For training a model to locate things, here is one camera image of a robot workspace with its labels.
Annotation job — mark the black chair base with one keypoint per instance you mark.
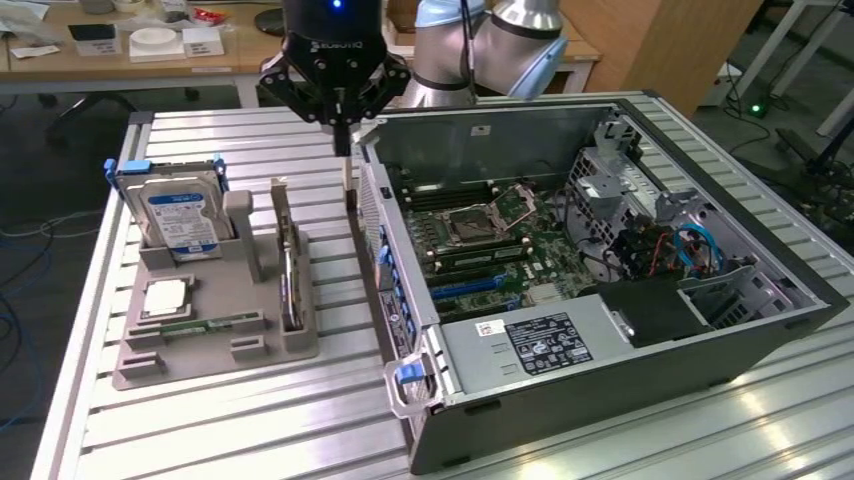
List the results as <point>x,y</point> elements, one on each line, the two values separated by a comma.
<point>87,115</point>

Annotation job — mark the black floor stand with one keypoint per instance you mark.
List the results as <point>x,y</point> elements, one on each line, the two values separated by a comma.
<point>794,142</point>

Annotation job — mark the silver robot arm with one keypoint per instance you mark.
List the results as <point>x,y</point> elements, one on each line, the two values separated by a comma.
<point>521,40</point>

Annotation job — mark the wooden cabinet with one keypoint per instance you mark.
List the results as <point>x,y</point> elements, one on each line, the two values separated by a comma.
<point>681,50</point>

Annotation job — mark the silver CPU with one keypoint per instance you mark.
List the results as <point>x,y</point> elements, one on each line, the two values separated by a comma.
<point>166,297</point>

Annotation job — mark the perforated metal disk bay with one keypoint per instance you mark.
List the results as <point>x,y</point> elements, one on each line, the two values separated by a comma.
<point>603,225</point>

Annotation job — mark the black plastic bracket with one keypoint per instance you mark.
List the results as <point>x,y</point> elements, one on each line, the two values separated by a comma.
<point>634,252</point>

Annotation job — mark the red packet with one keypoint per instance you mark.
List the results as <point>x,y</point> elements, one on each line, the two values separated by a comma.
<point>210,16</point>

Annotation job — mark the small white sticker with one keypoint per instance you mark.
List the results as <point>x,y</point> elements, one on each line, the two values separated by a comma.
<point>479,130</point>

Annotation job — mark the green motherboard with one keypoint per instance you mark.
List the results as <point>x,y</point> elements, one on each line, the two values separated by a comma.
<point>541,260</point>

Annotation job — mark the blue card retainer clip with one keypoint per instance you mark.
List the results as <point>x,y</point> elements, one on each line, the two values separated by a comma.
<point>383,255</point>

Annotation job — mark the black RAM stick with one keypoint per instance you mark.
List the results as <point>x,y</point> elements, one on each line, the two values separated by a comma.
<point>481,255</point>

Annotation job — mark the CPU socket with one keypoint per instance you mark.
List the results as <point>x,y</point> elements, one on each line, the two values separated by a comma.
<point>474,225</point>

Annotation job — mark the white labelled box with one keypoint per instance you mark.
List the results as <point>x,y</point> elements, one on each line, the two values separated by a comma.
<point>200,37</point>

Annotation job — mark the white paper slip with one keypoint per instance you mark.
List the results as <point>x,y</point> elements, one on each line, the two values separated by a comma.
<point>34,51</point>

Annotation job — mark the white round holder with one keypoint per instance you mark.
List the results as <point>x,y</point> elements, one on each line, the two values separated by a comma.
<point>156,50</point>

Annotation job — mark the green lit power device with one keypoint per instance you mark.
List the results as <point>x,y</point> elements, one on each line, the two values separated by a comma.
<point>756,107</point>

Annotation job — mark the white box black top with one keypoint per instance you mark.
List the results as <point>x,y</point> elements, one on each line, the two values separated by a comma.
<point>100,47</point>

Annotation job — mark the hard disk blue label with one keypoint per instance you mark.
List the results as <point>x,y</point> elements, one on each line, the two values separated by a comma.
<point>176,220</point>

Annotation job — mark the blue case latch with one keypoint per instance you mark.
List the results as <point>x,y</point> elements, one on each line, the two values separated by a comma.
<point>409,376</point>

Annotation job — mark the wooden desk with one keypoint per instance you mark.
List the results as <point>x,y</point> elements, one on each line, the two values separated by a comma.
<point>67,67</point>

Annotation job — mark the black RAM slot bank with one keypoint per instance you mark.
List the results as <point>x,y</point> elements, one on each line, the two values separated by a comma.
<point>447,195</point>

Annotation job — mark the grey angled disk bay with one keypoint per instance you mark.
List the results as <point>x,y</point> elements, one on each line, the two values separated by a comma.
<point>721,300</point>

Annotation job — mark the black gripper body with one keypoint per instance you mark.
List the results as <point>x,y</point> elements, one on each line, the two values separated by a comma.
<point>334,45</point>

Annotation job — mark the green RAM stick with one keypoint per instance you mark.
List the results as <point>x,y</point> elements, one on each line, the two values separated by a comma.
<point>207,325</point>

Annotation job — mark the clear plastic bag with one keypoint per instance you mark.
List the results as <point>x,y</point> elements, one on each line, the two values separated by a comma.
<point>20,20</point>

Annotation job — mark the grey cup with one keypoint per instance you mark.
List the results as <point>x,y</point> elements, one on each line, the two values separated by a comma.
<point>98,6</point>

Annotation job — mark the black air duct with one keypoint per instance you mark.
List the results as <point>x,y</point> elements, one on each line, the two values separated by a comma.
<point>648,310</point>

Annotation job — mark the open cardboard box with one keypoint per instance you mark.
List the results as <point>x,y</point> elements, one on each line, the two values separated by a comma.
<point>402,15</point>

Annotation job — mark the graphics card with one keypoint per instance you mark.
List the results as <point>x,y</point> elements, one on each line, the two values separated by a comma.
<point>289,250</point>

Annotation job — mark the black open PC case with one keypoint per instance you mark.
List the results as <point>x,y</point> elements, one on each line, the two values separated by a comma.
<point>601,410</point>

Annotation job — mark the silver chipset heatsink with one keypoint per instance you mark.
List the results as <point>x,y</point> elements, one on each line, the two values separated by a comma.
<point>547,294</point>

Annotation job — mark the black round lamp base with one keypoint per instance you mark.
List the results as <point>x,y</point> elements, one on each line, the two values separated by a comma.
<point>269,22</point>

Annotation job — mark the grey parts rack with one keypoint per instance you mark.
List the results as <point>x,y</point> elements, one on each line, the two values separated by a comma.
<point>200,352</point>

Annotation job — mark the metal socket cover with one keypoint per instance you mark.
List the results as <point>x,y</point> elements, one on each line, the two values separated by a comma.
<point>517,200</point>

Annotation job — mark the blue expansion slot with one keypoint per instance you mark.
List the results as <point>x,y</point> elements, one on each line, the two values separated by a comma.
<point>467,291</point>

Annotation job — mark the grey power supply unit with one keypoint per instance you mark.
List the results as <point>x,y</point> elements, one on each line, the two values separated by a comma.
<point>474,360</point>

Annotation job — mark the hard drive with blue label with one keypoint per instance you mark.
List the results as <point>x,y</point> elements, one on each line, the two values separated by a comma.
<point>134,166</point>

